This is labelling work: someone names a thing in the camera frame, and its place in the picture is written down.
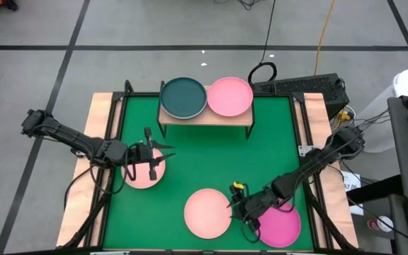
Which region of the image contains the peach plate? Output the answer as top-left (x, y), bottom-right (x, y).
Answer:
top-left (120, 146), bottom-right (167, 191)
top-left (183, 188), bottom-right (233, 240)

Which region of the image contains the wooden shelf with black legs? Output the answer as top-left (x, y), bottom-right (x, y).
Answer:
top-left (156, 79), bottom-right (256, 140)

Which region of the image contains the pink plate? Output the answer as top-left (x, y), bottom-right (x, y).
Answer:
top-left (206, 76), bottom-right (254, 118)

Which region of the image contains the black table frame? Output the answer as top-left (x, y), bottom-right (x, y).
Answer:
top-left (57, 79), bottom-right (361, 255)

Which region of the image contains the white paper label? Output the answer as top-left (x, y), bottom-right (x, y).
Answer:
top-left (340, 170), bottom-right (365, 217)

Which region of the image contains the black perforated computer case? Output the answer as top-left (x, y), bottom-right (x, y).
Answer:
top-left (252, 72), bottom-right (351, 120)

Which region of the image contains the yellow cable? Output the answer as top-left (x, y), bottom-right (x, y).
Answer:
top-left (312, 0), bottom-right (336, 76)

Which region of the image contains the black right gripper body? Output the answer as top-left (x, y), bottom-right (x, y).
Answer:
top-left (229, 183), bottom-right (267, 233)

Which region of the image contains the green table mat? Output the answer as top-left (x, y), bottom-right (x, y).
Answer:
top-left (101, 94), bottom-right (315, 251)

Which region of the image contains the black cable with loop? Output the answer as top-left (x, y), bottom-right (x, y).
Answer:
top-left (247, 0), bottom-right (278, 86)

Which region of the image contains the dark teal plate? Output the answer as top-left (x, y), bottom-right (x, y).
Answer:
top-left (159, 76), bottom-right (208, 119)

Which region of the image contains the magenta plate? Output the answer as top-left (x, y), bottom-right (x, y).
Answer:
top-left (254, 201), bottom-right (302, 249)

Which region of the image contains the red white round container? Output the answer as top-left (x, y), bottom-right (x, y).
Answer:
top-left (366, 215), bottom-right (395, 232)

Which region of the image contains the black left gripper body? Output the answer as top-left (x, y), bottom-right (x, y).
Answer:
top-left (132, 127), bottom-right (158, 182)

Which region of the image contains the thin black cable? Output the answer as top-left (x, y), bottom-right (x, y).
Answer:
top-left (237, 0), bottom-right (264, 11)

